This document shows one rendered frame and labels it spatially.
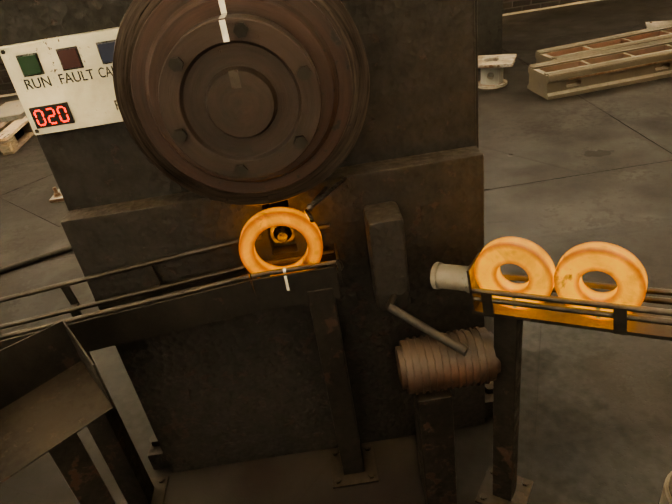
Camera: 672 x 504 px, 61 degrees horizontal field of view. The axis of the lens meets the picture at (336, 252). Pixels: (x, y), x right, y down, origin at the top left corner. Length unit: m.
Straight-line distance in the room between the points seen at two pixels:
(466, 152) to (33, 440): 1.07
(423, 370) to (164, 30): 0.84
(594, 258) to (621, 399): 0.91
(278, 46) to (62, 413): 0.82
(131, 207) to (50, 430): 0.49
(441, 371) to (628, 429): 0.76
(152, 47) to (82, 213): 0.48
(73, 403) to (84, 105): 0.61
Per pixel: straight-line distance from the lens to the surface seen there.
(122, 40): 1.12
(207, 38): 1.01
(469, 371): 1.30
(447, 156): 1.32
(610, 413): 1.92
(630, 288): 1.14
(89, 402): 1.28
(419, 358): 1.27
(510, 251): 1.15
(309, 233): 1.24
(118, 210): 1.37
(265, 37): 1.00
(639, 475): 1.80
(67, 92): 1.32
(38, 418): 1.32
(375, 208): 1.27
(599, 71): 4.62
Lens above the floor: 1.38
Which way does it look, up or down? 31 degrees down
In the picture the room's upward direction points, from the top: 9 degrees counter-clockwise
